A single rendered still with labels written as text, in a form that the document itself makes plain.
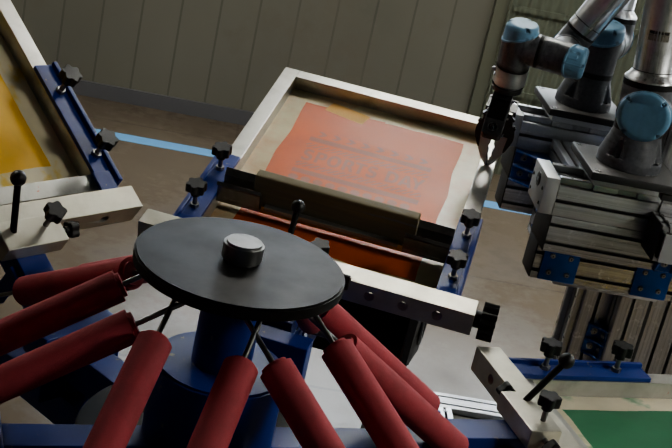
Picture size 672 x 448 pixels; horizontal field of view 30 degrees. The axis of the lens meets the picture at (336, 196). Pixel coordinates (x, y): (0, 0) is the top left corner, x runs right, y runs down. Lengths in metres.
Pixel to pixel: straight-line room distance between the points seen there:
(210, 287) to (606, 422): 1.00
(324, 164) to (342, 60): 3.81
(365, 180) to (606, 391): 0.75
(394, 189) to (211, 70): 3.93
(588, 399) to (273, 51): 4.42
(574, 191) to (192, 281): 1.39
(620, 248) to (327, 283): 1.32
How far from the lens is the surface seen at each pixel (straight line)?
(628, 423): 2.49
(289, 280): 1.79
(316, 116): 3.10
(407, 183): 2.90
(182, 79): 6.75
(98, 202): 2.38
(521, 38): 2.80
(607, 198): 2.96
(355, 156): 2.97
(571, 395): 2.51
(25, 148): 2.51
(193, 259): 1.80
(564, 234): 2.97
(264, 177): 2.64
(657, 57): 2.77
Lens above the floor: 2.05
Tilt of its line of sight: 20 degrees down
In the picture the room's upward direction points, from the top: 12 degrees clockwise
